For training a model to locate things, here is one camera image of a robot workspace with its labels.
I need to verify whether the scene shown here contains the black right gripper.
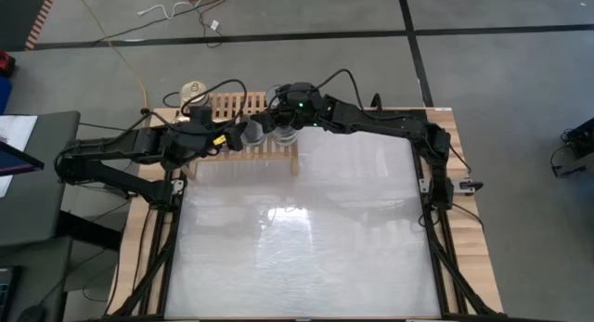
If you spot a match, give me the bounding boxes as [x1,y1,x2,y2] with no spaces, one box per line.
[252,82,326,134]

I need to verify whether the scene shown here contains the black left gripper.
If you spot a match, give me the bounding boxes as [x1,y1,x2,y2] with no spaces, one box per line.
[184,106,249,160]

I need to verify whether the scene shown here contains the silver-lid green-label tuna can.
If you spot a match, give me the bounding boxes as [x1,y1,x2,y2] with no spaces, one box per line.
[271,125,298,148]
[240,120,268,148]

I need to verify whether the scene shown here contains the wooden slatted shelf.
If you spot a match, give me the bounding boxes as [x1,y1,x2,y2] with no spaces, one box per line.
[171,90,300,179]

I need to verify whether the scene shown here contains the black floor tape line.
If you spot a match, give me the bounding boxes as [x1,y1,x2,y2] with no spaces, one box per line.
[394,0,435,108]
[32,23,594,52]

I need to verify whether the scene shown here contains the grey black connector block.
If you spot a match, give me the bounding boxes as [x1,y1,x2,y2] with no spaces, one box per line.
[447,176,484,195]

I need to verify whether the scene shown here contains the grey desk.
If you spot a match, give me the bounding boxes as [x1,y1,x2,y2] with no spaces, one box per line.
[0,110,81,247]

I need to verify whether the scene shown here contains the white paper sheet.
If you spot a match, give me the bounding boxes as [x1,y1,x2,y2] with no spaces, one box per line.
[0,115,38,198]

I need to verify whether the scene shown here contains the black monitor blue screen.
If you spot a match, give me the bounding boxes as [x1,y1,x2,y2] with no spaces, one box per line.
[0,140,45,177]

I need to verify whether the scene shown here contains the blue object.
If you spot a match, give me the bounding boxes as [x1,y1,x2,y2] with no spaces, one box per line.
[0,76,13,115]

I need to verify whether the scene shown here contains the red object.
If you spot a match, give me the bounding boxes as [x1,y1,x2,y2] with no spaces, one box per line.
[0,51,16,78]

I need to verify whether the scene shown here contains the dark mat orange striped edge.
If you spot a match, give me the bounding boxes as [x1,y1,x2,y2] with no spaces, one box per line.
[0,0,60,52]

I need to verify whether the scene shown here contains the dark laptop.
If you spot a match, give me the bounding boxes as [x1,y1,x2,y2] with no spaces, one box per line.
[0,265,22,322]

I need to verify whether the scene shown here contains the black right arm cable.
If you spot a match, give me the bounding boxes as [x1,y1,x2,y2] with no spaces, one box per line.
[313,69,386,122]

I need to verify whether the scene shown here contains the black cable loop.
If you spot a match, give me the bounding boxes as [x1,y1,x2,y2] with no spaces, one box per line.
[161,91,183,109]

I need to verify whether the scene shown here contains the yellow hanging cable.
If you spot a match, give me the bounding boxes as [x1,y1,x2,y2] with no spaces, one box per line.
[73,0,150,128]

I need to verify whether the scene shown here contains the black floor cable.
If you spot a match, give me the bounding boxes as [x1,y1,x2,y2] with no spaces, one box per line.
[92,0,233,49]

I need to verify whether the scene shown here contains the white floor cable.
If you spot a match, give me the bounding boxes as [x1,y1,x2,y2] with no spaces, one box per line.
[136,1,194,20]

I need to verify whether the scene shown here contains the black device with cables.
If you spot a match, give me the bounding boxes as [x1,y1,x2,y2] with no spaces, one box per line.
[550,116,594,178]

